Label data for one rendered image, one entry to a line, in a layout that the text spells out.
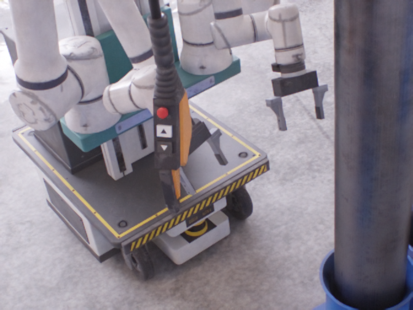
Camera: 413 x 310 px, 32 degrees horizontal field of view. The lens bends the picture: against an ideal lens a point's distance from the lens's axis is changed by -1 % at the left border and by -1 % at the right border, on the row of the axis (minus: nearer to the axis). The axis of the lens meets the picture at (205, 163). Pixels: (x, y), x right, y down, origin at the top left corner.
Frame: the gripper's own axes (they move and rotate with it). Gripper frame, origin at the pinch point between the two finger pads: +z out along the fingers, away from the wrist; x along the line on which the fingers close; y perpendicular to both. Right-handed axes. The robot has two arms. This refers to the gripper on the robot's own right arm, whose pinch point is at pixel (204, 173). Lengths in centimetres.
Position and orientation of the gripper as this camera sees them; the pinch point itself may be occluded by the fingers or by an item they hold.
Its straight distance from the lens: 200.0
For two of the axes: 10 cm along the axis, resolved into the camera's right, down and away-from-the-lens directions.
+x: -6.7, 6.0, -4.3
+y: -5.8, -0.6, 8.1
